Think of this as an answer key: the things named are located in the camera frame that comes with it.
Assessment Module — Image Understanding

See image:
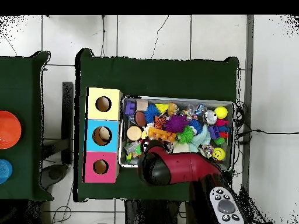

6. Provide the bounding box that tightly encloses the wooden box with three holes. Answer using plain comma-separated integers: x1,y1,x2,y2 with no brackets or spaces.
84,86,123,184

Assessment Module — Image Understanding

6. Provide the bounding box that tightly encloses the shallow clear mesh bin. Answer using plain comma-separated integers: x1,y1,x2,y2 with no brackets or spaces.
120,95,236,173

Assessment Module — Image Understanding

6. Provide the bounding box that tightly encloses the blue spiky ball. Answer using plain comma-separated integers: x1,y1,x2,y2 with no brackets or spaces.
142,104,161,124

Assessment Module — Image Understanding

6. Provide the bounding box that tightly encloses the orange toy building block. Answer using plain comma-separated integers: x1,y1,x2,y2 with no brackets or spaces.
147,127,177,143

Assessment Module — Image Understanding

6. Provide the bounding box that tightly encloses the toy hamburger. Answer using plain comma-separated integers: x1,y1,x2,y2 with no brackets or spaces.
126,125,143,142

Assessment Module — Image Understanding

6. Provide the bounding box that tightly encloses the purple toy block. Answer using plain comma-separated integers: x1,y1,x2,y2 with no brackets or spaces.
124,101,137,116

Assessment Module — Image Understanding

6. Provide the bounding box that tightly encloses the purple spiky ball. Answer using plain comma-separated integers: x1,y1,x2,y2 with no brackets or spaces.
163,114,189,135

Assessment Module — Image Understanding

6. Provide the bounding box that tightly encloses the green spiky ball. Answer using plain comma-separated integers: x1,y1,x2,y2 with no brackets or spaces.
177,125,194,145

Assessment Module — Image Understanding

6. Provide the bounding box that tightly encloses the cream knitted cloth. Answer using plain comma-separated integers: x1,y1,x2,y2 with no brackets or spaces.
172,141,192,154

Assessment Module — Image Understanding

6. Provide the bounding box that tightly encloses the dark green table cloth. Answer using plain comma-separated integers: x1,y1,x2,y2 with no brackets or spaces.
0,50,53,202
74,48,241,207

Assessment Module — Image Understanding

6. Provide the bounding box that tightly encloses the plain yellow ball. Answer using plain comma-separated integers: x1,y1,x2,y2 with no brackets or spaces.
214,106,229,120

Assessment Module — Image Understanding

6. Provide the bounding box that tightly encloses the yellow smiley face ball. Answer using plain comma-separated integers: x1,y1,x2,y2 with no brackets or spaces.
211,146,227,162

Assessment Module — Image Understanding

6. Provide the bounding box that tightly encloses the orange round disc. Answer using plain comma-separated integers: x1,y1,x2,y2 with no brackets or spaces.
0,110,22,150

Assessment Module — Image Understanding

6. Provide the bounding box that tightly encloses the blue round disc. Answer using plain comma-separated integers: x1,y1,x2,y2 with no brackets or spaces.
0,158,13,184

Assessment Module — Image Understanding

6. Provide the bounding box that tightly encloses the black cable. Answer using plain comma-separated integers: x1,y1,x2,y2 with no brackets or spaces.
235,128,299,141

